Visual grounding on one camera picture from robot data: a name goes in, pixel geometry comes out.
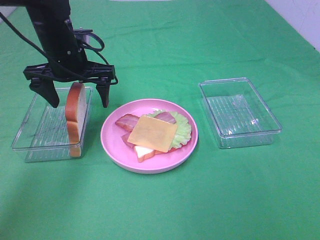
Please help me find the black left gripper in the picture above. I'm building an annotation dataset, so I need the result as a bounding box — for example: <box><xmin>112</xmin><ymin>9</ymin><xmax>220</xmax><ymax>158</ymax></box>
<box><xmin>23</xmin><ymin>61</ymin><xmax>116</xmax><ymax>108</ymax></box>

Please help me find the toast bread slice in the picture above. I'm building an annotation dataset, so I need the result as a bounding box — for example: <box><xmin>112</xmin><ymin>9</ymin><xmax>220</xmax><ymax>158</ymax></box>
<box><xmin>65</xmin><ymin>82</ymin><xmax>87</xmax><ymax>145</ymax></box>
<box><xmin>133</xmin><ymin>144</ymin><xmax>192</xmax><ymax>164</ymax></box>

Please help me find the streaky bacon strip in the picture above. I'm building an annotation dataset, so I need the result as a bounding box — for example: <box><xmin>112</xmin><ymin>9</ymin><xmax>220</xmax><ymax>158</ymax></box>
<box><xmin>115</xmin><ymin>113</ymin><xmax>140</xmax><ymax>132</ymax></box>

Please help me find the yellow cheese slice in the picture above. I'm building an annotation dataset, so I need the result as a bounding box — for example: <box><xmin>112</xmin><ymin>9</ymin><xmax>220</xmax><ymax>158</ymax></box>
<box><xmin>127</xmin><ymin>115</ymin><xmax>178</xmax><ymax>153</ymax></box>

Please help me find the pink ham strip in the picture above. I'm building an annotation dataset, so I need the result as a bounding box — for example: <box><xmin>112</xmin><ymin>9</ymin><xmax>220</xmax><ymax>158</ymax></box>
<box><xmin>115</xmin><ymin>111</ymin><xmax>178</xmax><ymax>153</ymax></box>

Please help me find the green lettuce leaf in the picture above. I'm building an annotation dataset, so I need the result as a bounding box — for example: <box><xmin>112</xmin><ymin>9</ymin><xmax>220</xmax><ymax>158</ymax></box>
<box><xmin>147</xmin><ymin>110</ymin><xmax>192</xmax><ymax>150</ymax></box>

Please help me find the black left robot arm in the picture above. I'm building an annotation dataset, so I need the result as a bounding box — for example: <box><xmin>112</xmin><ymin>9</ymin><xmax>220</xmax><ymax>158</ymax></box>
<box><xmin>0</xmin><ymin>0</ymin><xmax>118</xmax><ymax>108</ymax></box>

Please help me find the clear left plastic container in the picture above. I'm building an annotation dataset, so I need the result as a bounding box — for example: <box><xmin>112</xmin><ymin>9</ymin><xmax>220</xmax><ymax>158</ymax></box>
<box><xmin>11</xmin><ymin>86</ymin><xmax>93</xmax><ymax>163</ymax></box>

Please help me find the clear plastic container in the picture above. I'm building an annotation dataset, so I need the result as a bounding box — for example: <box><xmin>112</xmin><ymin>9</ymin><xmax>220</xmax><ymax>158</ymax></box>
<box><xmin>11</xmin><ymin>86</ymin><xmax>93</xmax><ymax>163</ymax></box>
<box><xmin>198</xmin><ymin>77</ymin><xmax>282</xmax><ymax>149</ymax></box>

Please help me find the pink round plate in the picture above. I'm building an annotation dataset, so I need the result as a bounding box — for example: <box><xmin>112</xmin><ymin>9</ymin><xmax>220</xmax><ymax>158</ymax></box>
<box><xmin>100</xmin><ymin>98</ymin><xmax>198</xmax><ymax>174</ymax></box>

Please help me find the green tablecloth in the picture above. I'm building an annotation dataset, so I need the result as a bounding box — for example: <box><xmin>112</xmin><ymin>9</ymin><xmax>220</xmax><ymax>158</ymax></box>
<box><xmin>0</xmin><ymin>0</ymin><xmax>320</xmax><ymax>240</ymax></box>

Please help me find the clear right plastic container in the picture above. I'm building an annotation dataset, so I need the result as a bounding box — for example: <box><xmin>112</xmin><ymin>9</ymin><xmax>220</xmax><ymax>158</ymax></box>
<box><xmin>198</xmin><ymin>77</ymin><xmax>282</xmax><ymax>149</ymax></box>

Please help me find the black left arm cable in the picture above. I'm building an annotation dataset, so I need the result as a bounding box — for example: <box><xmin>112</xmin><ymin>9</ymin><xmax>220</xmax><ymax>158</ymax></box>
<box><xmin>0</xmin><ymin>11</ymin><xmax>120</xmax><ymax>86</ymax></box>

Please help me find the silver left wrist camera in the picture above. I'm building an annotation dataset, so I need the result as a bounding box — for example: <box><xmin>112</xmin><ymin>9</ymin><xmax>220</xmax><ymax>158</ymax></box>
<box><xmin>73</xmin><ymin>28</ymin><xmax>93</xmax><ymax>44</ymax></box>

